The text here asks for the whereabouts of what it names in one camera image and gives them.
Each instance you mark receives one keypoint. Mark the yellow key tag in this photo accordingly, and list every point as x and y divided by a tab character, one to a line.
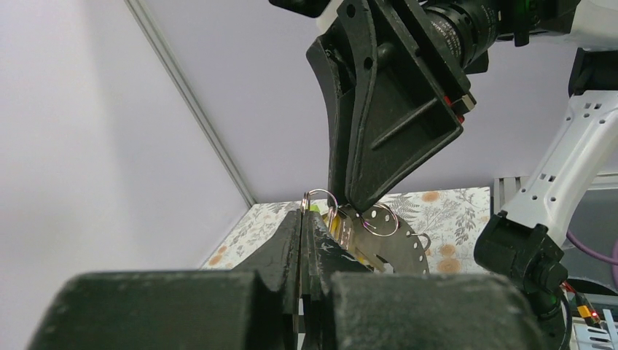
333	220

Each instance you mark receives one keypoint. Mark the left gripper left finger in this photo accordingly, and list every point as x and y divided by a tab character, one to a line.
251	306

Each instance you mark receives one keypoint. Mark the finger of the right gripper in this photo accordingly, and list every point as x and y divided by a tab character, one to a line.
382	155
332	62

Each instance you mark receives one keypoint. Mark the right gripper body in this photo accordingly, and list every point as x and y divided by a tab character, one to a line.
416	56

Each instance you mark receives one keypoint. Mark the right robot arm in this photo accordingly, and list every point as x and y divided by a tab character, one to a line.
523	240

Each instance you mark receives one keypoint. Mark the floral table mat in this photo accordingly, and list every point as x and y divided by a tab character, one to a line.
453	220

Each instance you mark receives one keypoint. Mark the large silver keyring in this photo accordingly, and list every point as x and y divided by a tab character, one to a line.
378	238

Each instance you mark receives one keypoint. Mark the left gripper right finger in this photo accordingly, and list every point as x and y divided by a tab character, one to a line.
346	306

